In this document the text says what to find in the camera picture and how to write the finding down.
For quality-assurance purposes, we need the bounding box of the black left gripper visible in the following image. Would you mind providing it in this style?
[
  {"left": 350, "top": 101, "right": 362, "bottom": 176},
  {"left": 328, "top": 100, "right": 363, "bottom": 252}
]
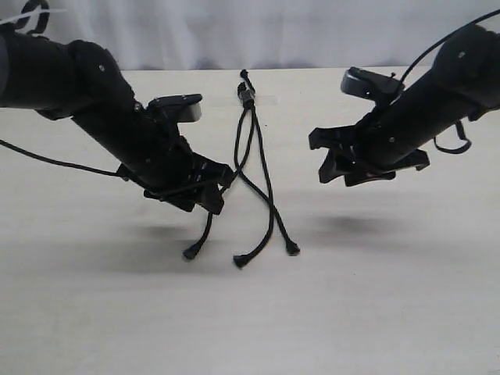
[{"left": 72, "top": 105, "right": 234, "bottom": 215}]

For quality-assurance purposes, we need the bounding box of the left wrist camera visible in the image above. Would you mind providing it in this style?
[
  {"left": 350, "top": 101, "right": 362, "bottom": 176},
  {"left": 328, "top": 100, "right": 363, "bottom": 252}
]
[{"left": 148, "top": 94, "right": 203, "bottom": 123}]

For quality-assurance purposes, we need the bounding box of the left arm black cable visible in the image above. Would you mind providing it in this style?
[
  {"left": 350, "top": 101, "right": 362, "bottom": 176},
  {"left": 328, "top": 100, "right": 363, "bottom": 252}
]
[{"left": 0, "top": 138, "right": 220, "bottom": 196}]

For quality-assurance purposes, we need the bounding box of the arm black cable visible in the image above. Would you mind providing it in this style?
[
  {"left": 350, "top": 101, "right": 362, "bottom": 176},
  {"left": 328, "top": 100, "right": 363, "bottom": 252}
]
[
  {"left": 390, "top": 5, "right": 500, "bottom": 155},
  {"left": 0, "top": 138, "right": 220, "bottom": 196}
]

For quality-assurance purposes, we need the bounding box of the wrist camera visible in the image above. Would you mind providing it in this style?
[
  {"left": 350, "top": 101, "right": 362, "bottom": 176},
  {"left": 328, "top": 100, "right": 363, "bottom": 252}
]
[
  {"left": 340, "top": 66, "right": 405, "bottom": 103},
  {"left": 148, "top": 94, "right": 203, "bottom": 123}
]

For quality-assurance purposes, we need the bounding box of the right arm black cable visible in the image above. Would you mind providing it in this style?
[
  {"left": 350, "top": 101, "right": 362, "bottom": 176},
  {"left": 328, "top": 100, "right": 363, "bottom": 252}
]
[{"left": 390, "top": 5, "right": 500, "bottom": 155}]

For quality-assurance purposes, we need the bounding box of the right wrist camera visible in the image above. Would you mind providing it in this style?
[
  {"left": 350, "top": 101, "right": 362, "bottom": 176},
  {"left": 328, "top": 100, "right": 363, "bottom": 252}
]
[{"left": 340, "top": 66, "right": 405, "bottom": 103}]

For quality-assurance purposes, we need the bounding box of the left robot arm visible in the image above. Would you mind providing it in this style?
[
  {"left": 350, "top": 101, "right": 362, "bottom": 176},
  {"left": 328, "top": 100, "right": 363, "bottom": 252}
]
[{"left": 1, "top": 31, "right": 231, "bottom": 215}]

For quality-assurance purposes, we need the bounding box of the white zip tie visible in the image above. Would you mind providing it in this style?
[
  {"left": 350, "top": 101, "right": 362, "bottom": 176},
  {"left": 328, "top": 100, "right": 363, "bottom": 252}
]
[{"left": 0, "top": 8, "right": 66, "bottom": 28}]

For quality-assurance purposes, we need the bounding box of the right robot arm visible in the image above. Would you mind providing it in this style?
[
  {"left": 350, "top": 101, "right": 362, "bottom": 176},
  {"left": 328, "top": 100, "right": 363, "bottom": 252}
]
[{"left": 309, "top": 25, "right": 499, "bottom": 187}]

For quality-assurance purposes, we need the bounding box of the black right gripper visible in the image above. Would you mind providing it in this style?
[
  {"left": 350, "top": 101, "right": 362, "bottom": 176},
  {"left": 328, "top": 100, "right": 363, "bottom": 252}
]
[{"left": 308, "top": 73, "right": 479, "bottom": 187}]

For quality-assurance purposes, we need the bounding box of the white backdrop curtain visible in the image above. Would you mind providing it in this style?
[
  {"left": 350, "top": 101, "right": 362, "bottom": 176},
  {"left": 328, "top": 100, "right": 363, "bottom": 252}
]
[{"left": 45, "top": 0, "right": 499, "bottom": 70}]

